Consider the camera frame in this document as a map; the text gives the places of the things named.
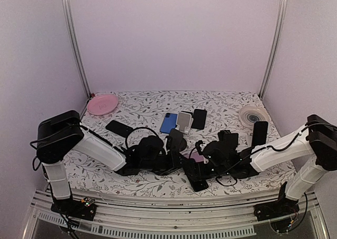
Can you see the left aluminium frame post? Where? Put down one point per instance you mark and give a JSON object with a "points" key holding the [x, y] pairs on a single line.
{"points": [[75, 47]]}

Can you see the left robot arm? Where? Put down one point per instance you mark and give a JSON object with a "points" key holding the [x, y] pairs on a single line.
{"points": [[61, 134]]}

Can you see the front aluminium rail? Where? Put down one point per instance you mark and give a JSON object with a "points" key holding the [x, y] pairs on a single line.
{"points": [[232, 216]]}

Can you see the black folding phone stand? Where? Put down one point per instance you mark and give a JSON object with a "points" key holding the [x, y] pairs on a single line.
{"points": [[229, 140]]}

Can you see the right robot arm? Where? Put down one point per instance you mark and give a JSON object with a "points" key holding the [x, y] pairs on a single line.
{"points": [[316, 139]]}

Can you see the right aluminium frame post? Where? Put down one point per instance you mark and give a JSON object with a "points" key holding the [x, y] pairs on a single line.
{"points": [[274, 47]]}

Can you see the white grey phone stand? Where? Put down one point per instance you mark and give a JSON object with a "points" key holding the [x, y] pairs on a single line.
{"points": [[184, 121]]}

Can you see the black phone teal edge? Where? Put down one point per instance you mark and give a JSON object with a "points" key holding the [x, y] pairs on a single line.
{"points": [[199, 119]]}

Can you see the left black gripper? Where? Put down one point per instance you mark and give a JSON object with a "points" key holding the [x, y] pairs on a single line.
{"points": [[175, 164]]}

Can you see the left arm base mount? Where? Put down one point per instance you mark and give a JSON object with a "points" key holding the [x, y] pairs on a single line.
{"points": [[84, 209]]}

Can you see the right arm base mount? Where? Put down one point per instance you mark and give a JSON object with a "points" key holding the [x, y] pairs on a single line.
{"points": [[276, 209]]}

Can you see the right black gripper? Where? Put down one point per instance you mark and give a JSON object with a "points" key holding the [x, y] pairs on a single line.
{"points": [[198, 166]]}

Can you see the black upright phone stand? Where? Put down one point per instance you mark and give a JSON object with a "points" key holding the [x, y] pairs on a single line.
{"points": [[176, 141]]}

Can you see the black phone front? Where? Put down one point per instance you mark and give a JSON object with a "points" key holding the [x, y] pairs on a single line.
{"points": [[197, 182]]}

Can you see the black phone blue case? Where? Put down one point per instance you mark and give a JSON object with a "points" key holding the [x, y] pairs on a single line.
{"points": [[260, 130]]}

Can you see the pink phone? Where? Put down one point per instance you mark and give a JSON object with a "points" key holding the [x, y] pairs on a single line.
{"points": [[194, 157]]}

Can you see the aluminium frame post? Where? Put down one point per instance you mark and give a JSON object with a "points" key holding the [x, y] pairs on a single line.
{"points": [[75, 47], [274, 47]]}

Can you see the black phone far left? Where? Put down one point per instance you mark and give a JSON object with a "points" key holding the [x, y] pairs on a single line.
{"points": [[119, 128]]}

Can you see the pink plate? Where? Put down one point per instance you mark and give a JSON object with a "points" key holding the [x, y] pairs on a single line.
{"points": [[102, 104]]}

